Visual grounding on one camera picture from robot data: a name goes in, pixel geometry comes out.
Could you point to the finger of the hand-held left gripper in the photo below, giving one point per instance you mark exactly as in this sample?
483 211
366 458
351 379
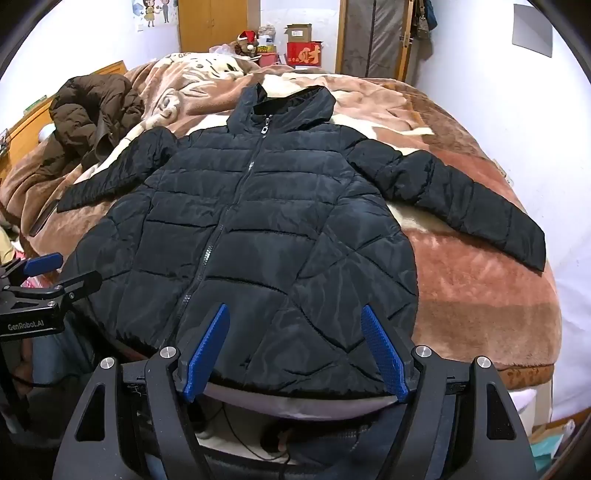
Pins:
42 264
78 281

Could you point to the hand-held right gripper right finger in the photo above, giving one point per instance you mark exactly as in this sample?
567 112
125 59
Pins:
383 350

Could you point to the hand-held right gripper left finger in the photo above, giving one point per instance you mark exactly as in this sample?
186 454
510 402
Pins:
208 350

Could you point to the black puffer jacket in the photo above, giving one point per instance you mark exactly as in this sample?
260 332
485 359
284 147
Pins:
277 207

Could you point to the brown cream printed blanket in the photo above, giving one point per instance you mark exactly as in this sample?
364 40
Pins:
461 277

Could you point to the wooden headboard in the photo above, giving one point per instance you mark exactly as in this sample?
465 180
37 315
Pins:
27 131

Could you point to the brown puffer jacket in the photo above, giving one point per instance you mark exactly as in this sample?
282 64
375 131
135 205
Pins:
92 110

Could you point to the wooden wardrobe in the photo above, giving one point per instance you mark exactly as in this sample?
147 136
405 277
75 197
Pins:
212 23

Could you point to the plush toy with santa hat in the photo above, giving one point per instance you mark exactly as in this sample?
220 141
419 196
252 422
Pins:
244 42

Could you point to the red gift box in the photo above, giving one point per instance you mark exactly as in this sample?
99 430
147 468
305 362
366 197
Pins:
304 54

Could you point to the wooden framed door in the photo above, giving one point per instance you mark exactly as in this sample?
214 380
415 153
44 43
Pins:
374 37

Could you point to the open cardboard box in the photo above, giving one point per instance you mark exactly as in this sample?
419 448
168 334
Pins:
300 33

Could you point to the hanging bags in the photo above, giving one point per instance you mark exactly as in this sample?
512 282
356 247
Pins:
422 21

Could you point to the wall poster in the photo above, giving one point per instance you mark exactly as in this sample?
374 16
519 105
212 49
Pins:
152 10

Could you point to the grey wall panel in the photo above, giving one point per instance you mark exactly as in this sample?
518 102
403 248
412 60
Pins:
533 30

